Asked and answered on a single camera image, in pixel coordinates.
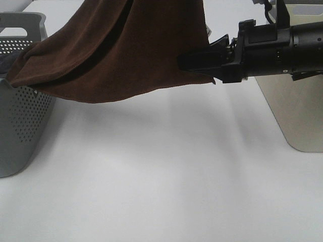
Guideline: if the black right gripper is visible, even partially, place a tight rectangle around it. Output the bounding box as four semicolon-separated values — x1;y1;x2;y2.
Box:
177;20;293;84

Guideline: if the dark grey cloth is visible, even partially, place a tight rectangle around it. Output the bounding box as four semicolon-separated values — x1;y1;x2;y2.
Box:
0;51;21;74

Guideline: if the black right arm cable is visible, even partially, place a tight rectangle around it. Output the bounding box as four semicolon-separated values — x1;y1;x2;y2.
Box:
252;0;278;26

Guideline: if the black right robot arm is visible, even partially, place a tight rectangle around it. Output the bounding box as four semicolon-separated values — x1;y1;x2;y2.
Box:
177;1;322;84

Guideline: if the brown towel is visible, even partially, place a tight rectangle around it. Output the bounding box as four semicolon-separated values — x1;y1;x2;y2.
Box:
7;1;213;103

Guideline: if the beige basket with grey rim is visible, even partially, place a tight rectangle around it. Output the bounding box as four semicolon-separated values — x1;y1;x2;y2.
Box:
254;0;323;153

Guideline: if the grey perforated laundry basket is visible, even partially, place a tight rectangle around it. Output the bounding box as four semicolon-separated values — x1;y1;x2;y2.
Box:
1;12;56;177

